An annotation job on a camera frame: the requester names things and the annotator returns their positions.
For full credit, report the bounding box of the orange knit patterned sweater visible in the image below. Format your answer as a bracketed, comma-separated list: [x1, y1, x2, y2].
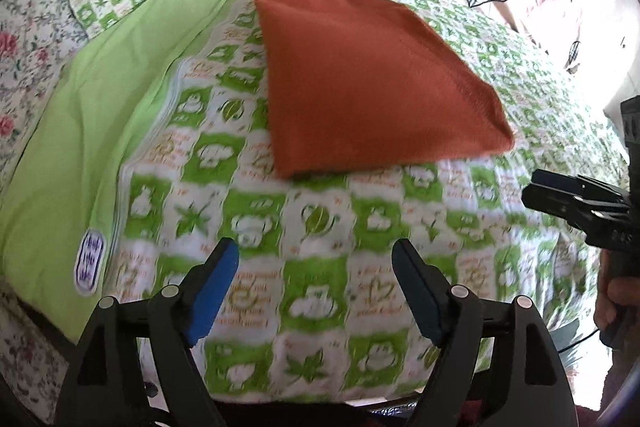
[254, 0, 515, 179]

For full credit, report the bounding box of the person's right hand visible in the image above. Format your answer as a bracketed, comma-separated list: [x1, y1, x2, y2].
[593, 251, 640, 331]

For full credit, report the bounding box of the green white checkered quilt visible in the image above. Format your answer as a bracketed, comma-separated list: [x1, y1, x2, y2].
[1, 0, 627, 401]

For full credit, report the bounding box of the floral white bed sheet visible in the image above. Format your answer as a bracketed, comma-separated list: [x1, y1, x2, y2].
[1, 0, 89, 426]

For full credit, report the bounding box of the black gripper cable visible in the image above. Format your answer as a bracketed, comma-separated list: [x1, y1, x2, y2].
[556, 325, 604, 353]

